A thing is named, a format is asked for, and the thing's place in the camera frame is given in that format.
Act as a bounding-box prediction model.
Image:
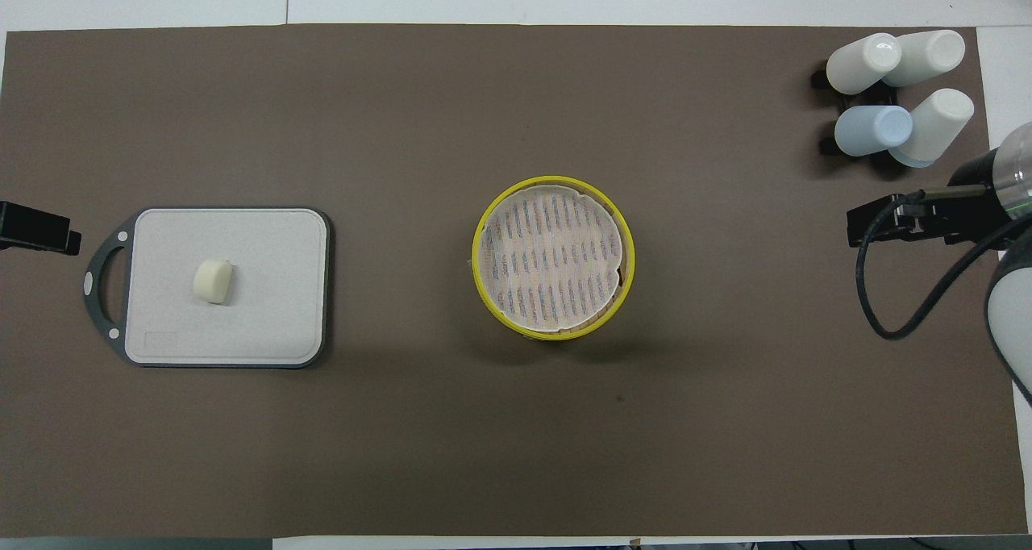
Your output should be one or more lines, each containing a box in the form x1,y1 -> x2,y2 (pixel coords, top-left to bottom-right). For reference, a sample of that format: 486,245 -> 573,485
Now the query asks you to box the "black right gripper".
847,151 -> 1013,249

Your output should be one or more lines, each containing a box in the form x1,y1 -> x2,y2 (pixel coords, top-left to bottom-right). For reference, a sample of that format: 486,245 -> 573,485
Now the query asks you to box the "pale cream bun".
193,259 -> 235,306

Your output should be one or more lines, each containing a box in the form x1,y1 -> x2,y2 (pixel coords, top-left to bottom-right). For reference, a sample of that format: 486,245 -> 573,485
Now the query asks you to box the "light blue plastic cup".
834,105 -> 913,157

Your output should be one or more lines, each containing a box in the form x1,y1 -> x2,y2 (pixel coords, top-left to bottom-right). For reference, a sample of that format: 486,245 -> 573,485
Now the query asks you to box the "white cup blue rim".
888,89 -> 975,169

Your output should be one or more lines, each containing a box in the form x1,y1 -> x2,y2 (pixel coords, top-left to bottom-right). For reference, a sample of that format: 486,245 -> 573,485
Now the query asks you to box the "black cup rack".
810,66 -> 905,157

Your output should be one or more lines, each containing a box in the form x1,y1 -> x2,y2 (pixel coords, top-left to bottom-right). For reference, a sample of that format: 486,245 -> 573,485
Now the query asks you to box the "white plastic cup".
826,32 -> 903,96
883,30 -> 966,89

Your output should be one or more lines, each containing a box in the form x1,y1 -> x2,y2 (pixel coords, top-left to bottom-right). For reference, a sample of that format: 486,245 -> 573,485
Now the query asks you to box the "brown table mat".
0,24 -> 1029,537

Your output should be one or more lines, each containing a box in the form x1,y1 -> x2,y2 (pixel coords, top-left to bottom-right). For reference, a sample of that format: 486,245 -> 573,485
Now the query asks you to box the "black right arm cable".
855,194 -> 1018,342

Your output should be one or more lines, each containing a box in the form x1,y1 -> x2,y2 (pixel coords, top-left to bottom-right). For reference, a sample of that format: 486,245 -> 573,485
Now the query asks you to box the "grey cutting board dark frame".
83,206 -> 333,369

